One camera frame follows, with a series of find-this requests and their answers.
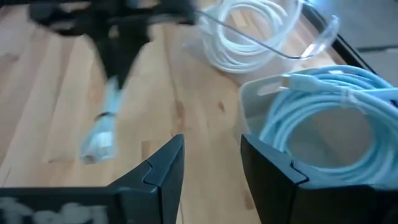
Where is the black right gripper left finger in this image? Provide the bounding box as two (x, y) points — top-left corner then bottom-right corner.
(0, 134), (186, 224)

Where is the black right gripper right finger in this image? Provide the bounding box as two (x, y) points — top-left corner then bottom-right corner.
(240, 134), (398, 224)

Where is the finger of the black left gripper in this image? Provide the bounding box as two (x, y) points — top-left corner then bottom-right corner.
(119, 27), (150, 88)
(89, 29), (121, 87)

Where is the light blue cable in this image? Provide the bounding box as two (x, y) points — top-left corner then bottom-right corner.
(259, 93), (398, 185)
(280, 64), (398, 104)

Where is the small grey cable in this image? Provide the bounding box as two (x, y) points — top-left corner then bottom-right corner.
(79, 76), (123, 165)

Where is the grey-white cable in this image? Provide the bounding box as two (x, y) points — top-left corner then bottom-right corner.
(198, 0), (300, 75)

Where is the white opaque plastic bin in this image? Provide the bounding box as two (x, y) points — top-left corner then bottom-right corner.
(238, 64), (398, 188)

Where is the clear plastic bin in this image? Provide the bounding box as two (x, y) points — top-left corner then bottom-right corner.
(183, 0), (340, 85)

